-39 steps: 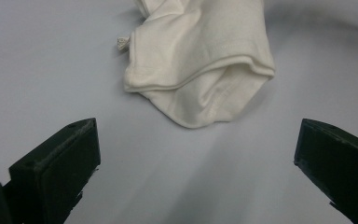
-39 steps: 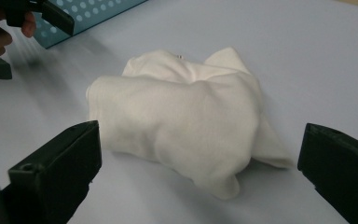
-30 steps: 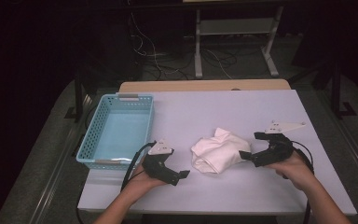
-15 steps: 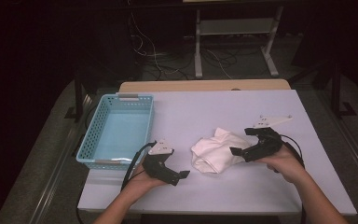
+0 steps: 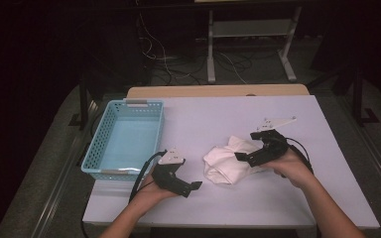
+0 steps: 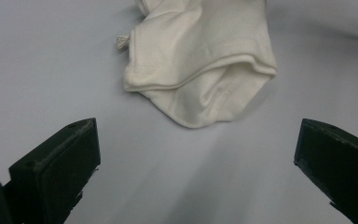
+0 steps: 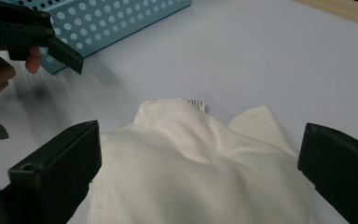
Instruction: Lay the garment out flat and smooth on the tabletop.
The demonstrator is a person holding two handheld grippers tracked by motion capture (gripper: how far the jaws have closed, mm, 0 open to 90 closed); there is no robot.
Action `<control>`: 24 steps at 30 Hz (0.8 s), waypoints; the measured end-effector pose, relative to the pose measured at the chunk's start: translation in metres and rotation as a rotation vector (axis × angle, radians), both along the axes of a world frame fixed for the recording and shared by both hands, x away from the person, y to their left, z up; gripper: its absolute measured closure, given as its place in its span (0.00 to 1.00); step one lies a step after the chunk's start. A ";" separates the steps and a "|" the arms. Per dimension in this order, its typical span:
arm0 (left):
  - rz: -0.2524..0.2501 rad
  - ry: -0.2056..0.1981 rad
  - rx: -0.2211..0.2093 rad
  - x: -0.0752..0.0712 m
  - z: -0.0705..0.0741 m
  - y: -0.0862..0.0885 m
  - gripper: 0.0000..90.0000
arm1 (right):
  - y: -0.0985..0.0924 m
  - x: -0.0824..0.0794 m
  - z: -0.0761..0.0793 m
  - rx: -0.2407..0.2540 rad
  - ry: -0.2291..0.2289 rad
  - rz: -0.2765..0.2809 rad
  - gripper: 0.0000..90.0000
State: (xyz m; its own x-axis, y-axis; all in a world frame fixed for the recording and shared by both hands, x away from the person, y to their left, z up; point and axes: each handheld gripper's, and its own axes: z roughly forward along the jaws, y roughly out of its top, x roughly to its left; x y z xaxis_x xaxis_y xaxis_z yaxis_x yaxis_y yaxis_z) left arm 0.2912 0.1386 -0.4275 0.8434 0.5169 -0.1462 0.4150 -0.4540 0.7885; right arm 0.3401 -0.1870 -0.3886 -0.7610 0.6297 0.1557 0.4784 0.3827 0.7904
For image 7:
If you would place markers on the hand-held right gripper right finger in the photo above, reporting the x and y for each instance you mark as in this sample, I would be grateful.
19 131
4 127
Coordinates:
341 171

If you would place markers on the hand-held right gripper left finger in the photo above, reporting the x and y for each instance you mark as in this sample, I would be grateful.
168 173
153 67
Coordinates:
56 168

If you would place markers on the light blue plastic basket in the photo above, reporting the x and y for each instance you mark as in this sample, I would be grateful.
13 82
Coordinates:
112 21

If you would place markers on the white shirt with chick print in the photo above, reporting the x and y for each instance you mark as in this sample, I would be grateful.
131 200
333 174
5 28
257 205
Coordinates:
183 165

